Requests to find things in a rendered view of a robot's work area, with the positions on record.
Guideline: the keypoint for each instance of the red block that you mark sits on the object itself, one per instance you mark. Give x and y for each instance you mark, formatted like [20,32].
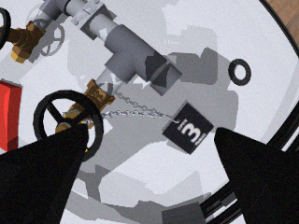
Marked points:
[10,98]

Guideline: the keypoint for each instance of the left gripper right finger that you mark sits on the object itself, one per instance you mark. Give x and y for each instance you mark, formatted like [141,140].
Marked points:
[265,179]

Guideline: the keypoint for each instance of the small dark grey rubber o-ring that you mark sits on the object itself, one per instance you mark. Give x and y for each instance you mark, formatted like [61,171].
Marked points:
[239,82]

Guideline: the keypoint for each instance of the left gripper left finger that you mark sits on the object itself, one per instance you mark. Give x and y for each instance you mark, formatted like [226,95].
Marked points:
[36,179]

